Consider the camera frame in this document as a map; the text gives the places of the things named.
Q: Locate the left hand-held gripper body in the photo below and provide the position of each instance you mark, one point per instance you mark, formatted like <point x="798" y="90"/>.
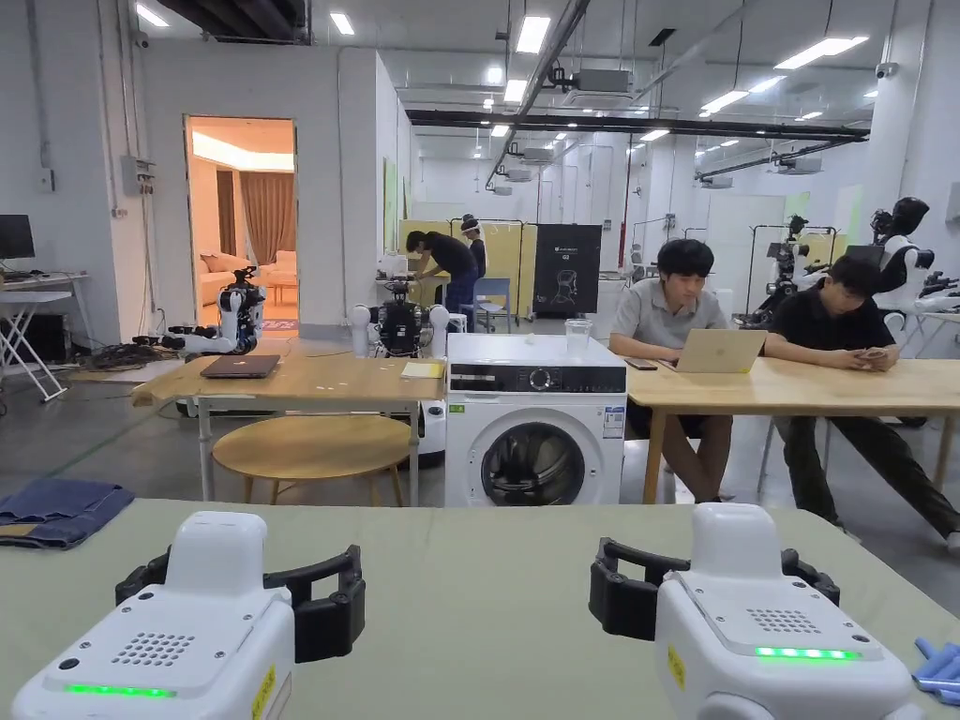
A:
<point x="187" y="645"/>

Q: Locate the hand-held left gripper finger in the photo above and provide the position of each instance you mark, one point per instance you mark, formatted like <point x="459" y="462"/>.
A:
<point x="330" y="615"/>
<point x="142" y="577"/>

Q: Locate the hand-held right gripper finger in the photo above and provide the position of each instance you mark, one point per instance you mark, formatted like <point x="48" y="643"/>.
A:
<point x="622" y="592"/>
<point x="814" y="577"/>

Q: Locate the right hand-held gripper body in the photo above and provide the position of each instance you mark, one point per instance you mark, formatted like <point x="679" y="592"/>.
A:
<point x="757" y="660"/>

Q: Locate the dark blue garment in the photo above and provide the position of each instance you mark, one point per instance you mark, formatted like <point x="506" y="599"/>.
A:
<point x="60" y="510"/>

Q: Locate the bed with pale green sheet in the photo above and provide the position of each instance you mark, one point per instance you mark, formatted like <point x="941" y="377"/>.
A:
<point x="480" y="585"/>

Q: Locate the light blue cloth item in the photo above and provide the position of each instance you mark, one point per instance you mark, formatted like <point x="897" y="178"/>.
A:
<point x="941" y="671"/>

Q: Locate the white washing machine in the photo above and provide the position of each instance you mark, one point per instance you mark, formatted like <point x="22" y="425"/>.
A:
<point x="536" y="397"/>

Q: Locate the white robot with black hands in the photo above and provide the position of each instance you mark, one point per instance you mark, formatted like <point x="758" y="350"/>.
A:
<point x="236" y="315"/>

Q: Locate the white desk with monitor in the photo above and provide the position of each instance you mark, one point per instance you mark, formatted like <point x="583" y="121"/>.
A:
<point x="30" y="300"/>

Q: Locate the white and black wheeled robot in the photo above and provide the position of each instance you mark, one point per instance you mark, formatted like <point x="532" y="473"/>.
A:
<point x="401" y="322"/>

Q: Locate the black and white humanoid robot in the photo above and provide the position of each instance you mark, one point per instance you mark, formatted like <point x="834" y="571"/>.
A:
<point x="904" y="255"/>
<point x="787" y="274"/>

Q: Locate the beige sofa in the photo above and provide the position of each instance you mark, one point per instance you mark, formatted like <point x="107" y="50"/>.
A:
<point x="225" y="274"/>

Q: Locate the black carton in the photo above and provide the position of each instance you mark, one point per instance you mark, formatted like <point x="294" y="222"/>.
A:
<point x="566" y="266"/>

